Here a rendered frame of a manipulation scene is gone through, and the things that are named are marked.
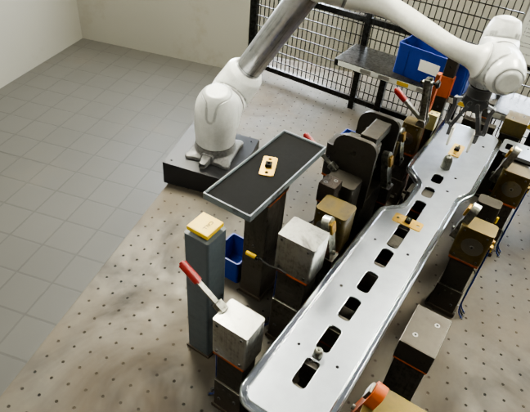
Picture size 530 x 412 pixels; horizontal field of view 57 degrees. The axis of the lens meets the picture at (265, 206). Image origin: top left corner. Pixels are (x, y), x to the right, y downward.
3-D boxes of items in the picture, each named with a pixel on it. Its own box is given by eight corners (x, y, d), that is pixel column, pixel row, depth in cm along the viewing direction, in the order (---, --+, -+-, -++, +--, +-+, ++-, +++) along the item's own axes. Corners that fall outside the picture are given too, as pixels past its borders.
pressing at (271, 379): (326, 464, 89) (327, 461, 88) (226, 396, 97) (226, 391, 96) (504, 141, 180) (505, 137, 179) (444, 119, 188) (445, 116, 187)
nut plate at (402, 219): (424, 225, 139) (424, 221, 138) (419, 232, 137) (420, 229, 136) (396, 212, 142) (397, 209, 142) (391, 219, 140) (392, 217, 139)
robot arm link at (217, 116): (188, 146, 186) (187, 96, 170) (204, 120, 198) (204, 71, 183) (229, 156, 184) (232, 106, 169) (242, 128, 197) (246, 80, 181)
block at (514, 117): (490, 202, 199) (527, 125, 175) (470, 194, 202) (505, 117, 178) (495, 192, 204) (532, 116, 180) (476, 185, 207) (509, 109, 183)
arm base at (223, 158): (179, 163, 187) (179, 152, 183) (202, 132, 202) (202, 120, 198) (224, 176, 184) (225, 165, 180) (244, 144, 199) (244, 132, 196)
